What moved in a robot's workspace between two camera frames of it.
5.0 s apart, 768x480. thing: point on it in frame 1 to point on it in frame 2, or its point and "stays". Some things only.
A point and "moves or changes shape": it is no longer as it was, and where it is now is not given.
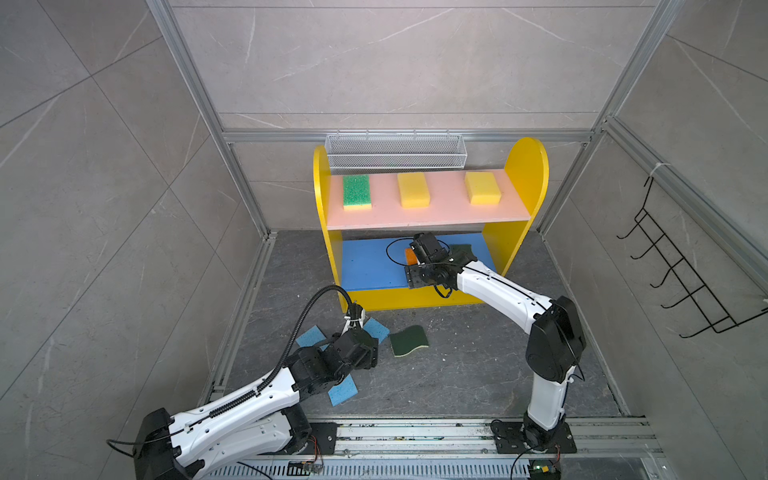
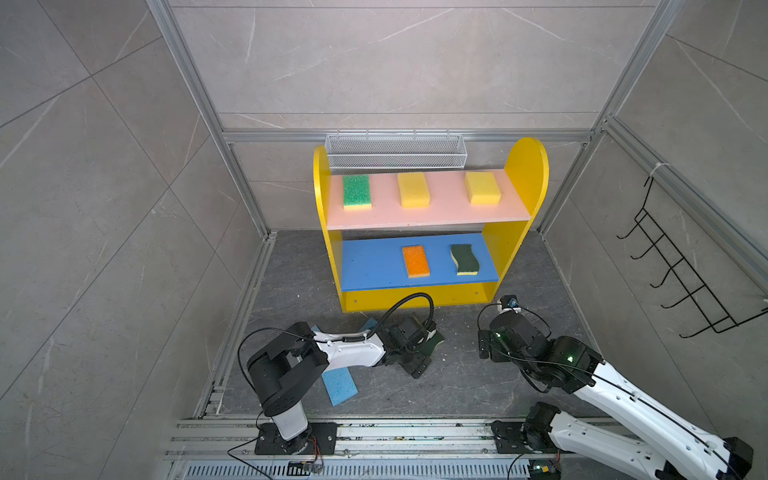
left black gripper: [371, 359] to [420, 365]
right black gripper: [413, 275] to [493, 352]
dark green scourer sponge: [464, 252] stays
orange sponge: [411, 257] stays
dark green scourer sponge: [408, 340] moves or changes shape
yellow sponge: [482, 188] stays
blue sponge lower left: [342, 392] stays
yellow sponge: [414, 190] stays
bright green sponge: [356, 192] stays
